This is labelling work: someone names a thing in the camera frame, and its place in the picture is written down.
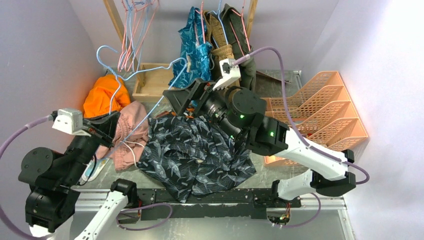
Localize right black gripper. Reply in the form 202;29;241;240
162;77;241;142

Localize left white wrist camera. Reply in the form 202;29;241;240
52;108;91;136

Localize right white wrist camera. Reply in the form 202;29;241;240
212;58;241;91

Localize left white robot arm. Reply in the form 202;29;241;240
18;108;121;233

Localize pink drawstring shorts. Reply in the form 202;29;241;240
96;101;149;171

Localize orange garment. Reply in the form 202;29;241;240
82;74;131;118

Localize dark leaf print shorts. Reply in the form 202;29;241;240
136;114;257;203

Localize light blue wire hanger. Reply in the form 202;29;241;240
96;45;189;152

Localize empty wire hangers bunch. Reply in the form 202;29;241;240
117;0;160;72

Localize peach plastic file organizer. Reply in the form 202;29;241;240
265;71;368;152

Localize dark green hanging shorts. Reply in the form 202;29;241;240
219;3;257;91

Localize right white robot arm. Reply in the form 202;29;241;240
163;78;357;207

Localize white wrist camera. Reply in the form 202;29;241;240
52;108;91;136
212;58;241;91

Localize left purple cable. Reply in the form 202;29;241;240
0;114;54;240

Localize orange camouflage shorts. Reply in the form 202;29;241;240
158;107;196;121

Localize brown hanging shorts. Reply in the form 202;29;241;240
203;11;235;82

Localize blue leaf print shorts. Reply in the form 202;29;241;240
168;6;212;89

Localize wooden clothes rack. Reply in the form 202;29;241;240
103;0;258;102

